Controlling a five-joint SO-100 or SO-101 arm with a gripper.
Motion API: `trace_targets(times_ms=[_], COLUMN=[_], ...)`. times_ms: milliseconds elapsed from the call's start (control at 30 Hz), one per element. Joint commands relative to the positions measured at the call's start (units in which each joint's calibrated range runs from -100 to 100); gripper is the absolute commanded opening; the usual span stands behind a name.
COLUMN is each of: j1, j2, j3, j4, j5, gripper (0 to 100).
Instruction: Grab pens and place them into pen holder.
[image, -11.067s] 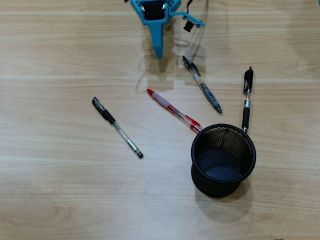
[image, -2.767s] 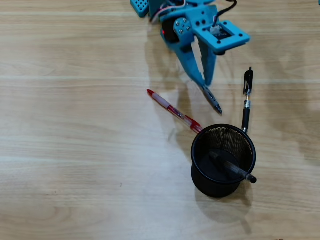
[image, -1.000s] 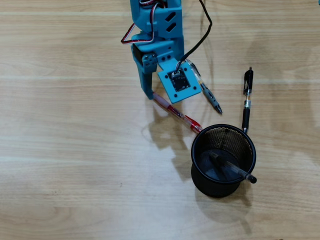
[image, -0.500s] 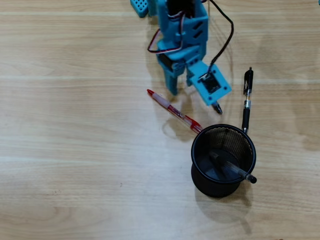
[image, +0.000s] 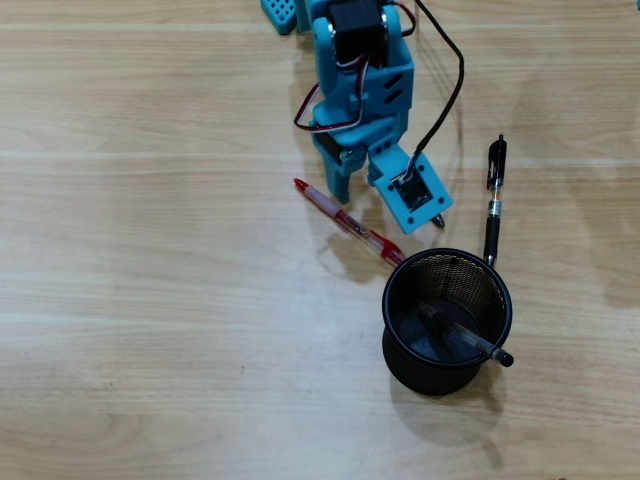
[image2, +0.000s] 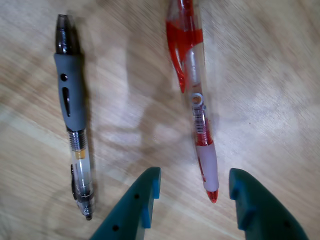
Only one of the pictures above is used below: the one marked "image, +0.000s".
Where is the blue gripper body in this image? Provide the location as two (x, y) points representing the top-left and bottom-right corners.
(309, 49), (416, 169)

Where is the clear stick pen black cap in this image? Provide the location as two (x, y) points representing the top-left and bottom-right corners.
(417, 302), (515, 369)

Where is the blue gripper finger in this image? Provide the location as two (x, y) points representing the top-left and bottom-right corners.
(322, 144), (367, 205)

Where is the red retractable gel pen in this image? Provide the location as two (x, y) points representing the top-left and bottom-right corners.
(293, 177), (406, 266)

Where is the black camera cable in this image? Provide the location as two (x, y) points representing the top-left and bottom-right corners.
(403, 0), (466, 181)

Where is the black mesh pen holder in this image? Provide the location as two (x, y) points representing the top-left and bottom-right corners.
(381, 247), (514, 396)

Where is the black retractable gel pen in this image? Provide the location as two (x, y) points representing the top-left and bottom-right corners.
(482, 132), (509, 268)

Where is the wrist camera on blue mount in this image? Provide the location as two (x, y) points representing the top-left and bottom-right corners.
(372, 151), (455, 235)

